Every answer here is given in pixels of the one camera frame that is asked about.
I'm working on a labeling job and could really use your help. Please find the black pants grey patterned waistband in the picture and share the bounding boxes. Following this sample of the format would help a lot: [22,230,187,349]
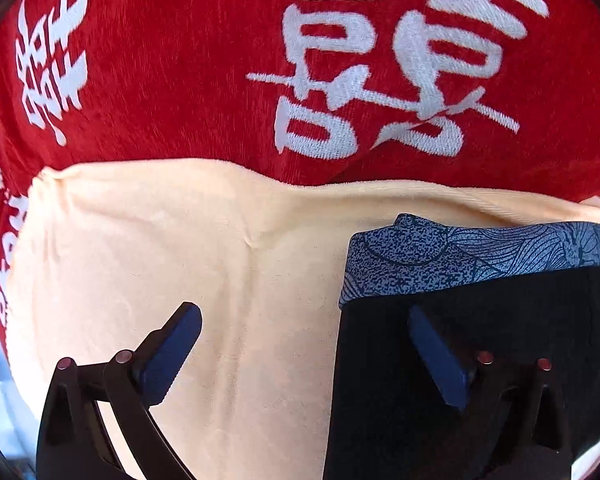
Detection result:
[324,214,600,479]

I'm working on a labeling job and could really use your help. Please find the red blanket white characters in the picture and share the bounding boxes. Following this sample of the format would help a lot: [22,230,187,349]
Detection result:
[0,0,600,334]

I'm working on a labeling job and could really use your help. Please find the cream towel cloth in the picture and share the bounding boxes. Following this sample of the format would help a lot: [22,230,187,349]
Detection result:
[6,159,600,479]

